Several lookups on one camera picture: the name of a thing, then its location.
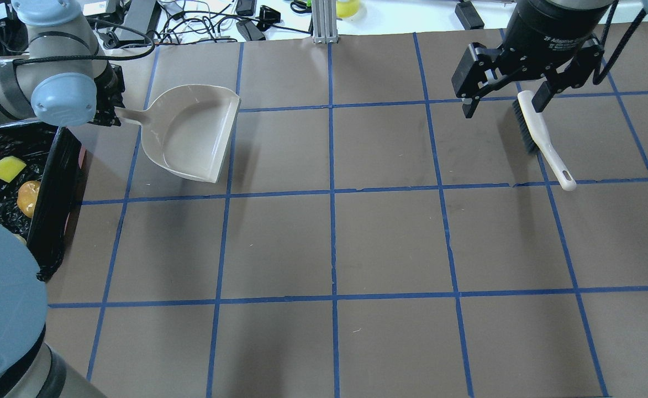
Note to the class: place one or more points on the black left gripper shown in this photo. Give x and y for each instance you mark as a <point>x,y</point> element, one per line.
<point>109,95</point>

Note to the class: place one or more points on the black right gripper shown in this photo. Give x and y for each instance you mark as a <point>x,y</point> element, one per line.
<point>547,30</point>

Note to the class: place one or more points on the white hand brush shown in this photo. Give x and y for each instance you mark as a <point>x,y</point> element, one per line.
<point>536,138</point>

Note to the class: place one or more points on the beige plastic dustpan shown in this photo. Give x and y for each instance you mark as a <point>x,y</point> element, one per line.
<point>186,130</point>

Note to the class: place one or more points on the yellow sponge wedge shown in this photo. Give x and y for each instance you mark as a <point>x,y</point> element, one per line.
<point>10,168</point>

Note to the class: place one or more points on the oval golden bread roll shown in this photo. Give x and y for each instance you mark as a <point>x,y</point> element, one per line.
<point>27,198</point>

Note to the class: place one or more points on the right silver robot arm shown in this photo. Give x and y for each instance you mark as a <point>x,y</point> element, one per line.
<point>562,42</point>

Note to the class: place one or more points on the black lined trash bin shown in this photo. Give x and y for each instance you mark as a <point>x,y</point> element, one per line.
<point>40,168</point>

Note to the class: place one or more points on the black power adapter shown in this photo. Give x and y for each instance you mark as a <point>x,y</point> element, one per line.
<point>250,31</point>

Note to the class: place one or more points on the yellow tape roll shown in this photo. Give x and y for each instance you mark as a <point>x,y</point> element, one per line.
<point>347,8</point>

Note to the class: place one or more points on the aluminium frame post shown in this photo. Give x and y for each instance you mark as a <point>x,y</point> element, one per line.
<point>324,21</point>

